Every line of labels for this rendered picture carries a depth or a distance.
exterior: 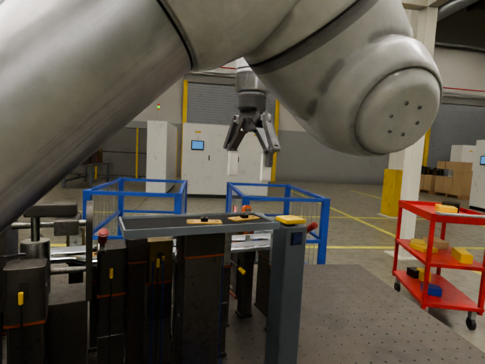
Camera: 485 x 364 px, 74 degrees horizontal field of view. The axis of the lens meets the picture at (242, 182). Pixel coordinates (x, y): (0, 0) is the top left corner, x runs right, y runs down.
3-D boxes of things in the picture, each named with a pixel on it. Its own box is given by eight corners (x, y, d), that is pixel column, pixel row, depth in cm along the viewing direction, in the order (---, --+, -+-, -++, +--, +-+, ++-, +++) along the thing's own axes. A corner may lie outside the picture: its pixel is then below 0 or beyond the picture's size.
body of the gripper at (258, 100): (274, 94, 81) (272, 132, 82) (252, 98, 88) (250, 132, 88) (251, 90, 76) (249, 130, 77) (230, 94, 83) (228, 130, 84)
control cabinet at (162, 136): (159, 185, 1096) (161, 113, 1072) (175, 186, 1101) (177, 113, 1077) (144, 196, 858) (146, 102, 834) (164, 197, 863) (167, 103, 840)
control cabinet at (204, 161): (180, 197, 870) (183, 105, 847) (181, 194, 923) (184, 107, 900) (267, 199, 909) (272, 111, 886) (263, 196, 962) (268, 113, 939)
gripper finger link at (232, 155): (229, 150, 87) (228, 150, 88) (228, 176, 88) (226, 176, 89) (238, 151, 89) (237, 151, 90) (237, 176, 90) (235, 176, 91)
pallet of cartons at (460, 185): (477, 199, 1184) (482, 162, 1172) (459, 199, 1168) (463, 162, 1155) (450, 195, 1301) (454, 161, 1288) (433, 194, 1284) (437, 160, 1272)
